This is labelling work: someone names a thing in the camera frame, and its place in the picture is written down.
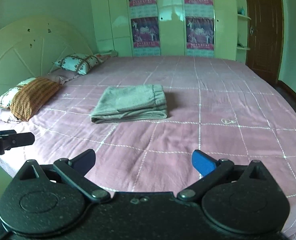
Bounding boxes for cream wardrobe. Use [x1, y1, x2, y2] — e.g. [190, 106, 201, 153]
[91, 0, 237, 60]

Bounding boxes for white pillow under orange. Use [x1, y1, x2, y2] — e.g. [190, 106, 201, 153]
[0, 77, 35, 109]

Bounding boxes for white floral pillow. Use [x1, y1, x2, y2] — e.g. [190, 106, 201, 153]
[54, 54, 103, 75]

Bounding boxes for dark brown wooden door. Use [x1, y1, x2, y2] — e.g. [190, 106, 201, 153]
[246, 0, 284, 86]

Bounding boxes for lower left poster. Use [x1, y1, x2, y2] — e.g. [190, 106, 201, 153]
[131, 17, 160, 48]

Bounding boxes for grey green pants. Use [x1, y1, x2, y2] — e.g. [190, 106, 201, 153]
[90, 85, 168, 124]

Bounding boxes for pink checked bedsheet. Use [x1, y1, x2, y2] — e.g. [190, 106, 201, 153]
[0, 56, 296, 239]

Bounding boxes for lower right poster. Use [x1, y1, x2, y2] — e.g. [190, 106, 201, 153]
[186, 17, 214, 50]

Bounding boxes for corner shelf unit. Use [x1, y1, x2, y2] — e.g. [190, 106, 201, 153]
[236, 0, 251, 63]

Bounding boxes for small clear plastic item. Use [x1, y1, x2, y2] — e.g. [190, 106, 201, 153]
[221, 119, 236, 125]

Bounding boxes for orange patterned pillow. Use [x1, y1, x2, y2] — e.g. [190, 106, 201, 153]
[10, 77, 63, 121]

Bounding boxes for cream wooden headboard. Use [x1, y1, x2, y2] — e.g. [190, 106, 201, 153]
[0, 15, 92, 96]

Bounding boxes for pink pillow under floral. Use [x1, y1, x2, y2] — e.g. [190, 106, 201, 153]
[46, 68, 80, 85]

